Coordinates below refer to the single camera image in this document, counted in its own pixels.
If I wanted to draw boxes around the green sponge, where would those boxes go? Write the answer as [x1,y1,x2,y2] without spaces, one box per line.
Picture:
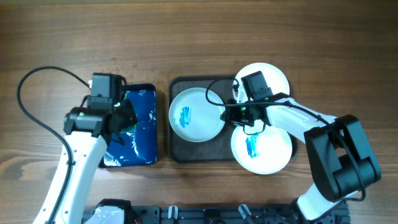
[120,124,136,133]

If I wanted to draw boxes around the white plate blue stain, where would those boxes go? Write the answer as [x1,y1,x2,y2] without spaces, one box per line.
[169,87,225,142]

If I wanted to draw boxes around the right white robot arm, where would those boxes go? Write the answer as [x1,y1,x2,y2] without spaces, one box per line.
[224,93,381,223]

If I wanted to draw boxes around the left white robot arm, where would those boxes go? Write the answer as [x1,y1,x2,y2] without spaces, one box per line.
[34,100,137,223]

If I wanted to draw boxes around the blue water tray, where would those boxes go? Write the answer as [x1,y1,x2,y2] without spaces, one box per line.
[98,83,158,169]

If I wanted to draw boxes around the dark brown serving tray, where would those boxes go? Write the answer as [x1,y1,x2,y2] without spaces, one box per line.
[168,74,298,163]

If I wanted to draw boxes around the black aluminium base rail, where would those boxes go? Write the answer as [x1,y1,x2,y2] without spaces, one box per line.
[81,199,351,224]

